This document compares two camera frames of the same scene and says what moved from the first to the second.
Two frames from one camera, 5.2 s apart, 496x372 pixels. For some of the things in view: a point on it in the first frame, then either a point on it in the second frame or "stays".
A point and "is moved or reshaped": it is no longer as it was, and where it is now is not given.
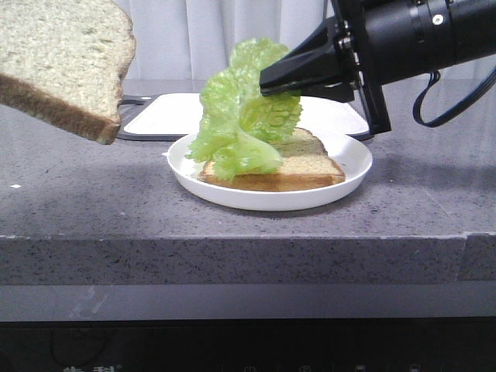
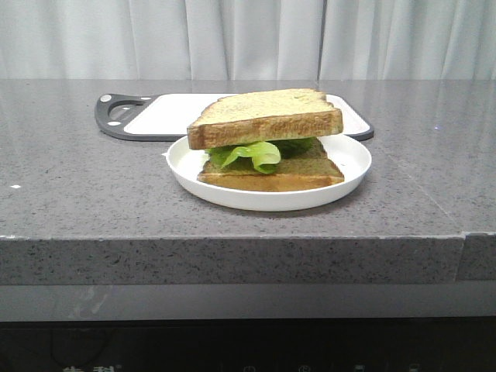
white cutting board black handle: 161,116 stays
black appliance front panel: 460,344 stays
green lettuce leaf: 241,127 is moved or reshaped
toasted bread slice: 63,61 -> 263,116
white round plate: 353,157 stays
